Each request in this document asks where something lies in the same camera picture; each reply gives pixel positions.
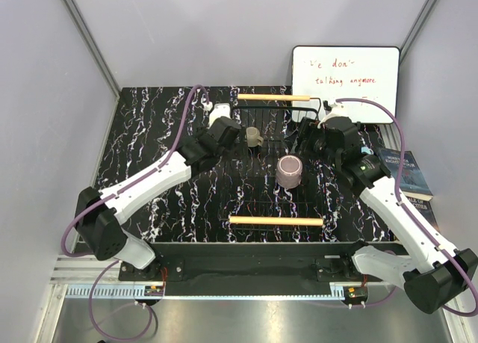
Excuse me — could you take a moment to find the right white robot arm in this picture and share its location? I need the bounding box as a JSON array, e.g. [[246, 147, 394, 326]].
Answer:
[[296, 117, 477, 314]]

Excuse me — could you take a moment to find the light blue faceted mug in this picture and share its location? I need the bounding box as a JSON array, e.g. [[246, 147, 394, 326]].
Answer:
[[361, 146, 373, 155]]

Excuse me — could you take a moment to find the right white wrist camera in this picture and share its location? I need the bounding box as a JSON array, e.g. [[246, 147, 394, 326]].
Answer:
[[322, 100, 349, 122]]

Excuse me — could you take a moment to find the front wooden rack handle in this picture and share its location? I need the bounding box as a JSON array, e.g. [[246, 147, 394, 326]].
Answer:
[[229, 216, 323, 226]]

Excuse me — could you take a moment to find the taupe ceramic mug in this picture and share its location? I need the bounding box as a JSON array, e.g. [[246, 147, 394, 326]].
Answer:
[[246, 126, 264, 148]]

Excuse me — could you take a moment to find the mauve ribbed mug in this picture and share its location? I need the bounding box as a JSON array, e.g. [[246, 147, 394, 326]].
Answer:
[[276, 155, 303, 190]]

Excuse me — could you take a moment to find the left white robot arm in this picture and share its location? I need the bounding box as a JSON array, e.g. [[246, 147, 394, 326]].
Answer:
[[73, 116, 242, 280]]

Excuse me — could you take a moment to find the grey slotted cable duct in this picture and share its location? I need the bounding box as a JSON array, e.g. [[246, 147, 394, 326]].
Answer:
[[66, 284, 164, 300]]

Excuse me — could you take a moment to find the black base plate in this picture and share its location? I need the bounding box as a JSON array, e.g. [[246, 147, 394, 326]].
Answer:
[[119, 242, 378, 300]]

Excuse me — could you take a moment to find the white whiteboard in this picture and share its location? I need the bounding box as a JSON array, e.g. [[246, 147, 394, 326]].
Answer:
[[291, 46, 400, 119]]

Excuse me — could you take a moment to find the wooden rack handle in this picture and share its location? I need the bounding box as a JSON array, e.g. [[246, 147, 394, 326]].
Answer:
[[229, 216, 323, 226], [237, 93, 311, 102]]

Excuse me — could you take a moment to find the blue paperback book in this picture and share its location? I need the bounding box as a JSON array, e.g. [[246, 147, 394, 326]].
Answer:
[[378, 148, 433, 202]]

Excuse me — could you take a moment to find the rear wooden rack handle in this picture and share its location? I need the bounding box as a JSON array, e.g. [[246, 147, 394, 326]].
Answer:
[[237, 93, 311, 102]]

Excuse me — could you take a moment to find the black wire dish rack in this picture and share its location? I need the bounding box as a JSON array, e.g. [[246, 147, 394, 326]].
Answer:
[[217, 99, 337, 243]]

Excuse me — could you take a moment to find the dark Two Cities book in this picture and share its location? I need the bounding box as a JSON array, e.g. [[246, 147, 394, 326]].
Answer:
[[408, 197, 440, 232]]

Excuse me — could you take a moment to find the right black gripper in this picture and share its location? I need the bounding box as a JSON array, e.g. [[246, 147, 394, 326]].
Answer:
[[282, 117, 341, 169]]

